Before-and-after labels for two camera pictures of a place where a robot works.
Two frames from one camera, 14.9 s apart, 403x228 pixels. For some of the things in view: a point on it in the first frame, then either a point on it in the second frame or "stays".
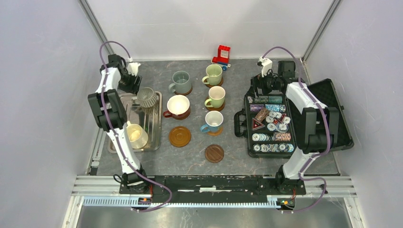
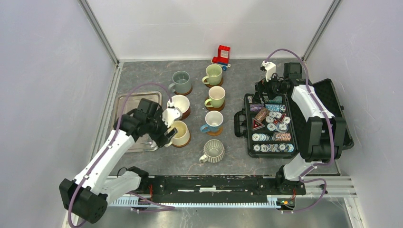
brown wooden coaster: [184, 94] stays
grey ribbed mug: [147, 97] → [214, 150]
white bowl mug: [178, 107] stays
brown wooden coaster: [215, 109] stays
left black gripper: [132, 88] → [161, 139]
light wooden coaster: [215, 133] stays
